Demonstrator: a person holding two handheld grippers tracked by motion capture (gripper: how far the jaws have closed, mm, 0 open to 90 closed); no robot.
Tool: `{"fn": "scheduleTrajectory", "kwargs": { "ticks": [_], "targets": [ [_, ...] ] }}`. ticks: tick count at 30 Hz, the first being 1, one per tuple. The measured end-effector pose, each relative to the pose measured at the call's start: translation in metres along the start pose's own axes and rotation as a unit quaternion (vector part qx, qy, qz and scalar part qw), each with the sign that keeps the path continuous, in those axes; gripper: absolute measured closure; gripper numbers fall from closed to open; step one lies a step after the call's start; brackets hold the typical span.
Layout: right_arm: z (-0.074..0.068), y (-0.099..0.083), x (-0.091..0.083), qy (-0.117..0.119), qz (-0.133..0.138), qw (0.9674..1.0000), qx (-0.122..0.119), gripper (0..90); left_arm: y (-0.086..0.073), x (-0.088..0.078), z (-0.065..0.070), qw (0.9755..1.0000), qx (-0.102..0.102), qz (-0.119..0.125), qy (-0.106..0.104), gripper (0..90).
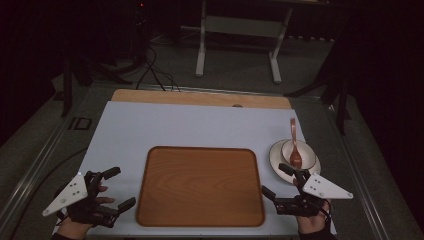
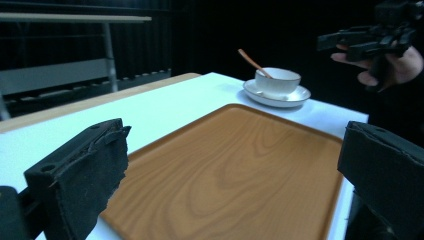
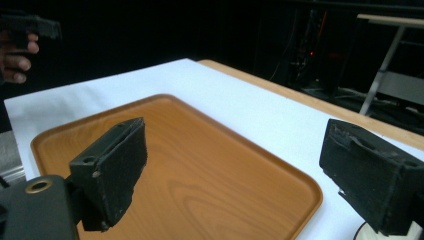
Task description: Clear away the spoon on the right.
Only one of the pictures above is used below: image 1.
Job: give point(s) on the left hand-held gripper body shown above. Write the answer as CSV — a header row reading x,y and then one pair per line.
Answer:
x,y
71,193

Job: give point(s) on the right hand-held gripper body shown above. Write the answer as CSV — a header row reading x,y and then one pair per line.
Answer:
x,y
321,189

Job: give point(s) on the reddish brown spoon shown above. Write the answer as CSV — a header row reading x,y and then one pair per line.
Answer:
x,y
295,158

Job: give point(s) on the white plate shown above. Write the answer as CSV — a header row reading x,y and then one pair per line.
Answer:
x,y
276,160

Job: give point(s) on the white bowl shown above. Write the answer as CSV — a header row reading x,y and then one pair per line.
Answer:
x,y
308,155

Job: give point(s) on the wooden tray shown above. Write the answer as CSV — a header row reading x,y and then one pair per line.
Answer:
x,y
200,186

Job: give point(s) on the person's right hand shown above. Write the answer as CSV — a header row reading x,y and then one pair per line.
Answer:
x,y
313,224

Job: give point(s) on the person's left hand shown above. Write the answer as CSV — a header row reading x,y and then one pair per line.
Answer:
x,y
74,230

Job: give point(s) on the floor socket box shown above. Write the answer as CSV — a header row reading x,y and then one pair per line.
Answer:
x,y
80,123

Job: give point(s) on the black tripod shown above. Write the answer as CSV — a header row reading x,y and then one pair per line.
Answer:
x,y
341,100

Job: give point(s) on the white table mat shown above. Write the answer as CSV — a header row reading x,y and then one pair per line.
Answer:
x,y
186,126

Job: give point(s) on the dark device with red light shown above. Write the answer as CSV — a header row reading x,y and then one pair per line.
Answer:
x,y
141,30

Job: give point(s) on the white metal stand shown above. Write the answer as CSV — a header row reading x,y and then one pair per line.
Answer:
x,y
240,26

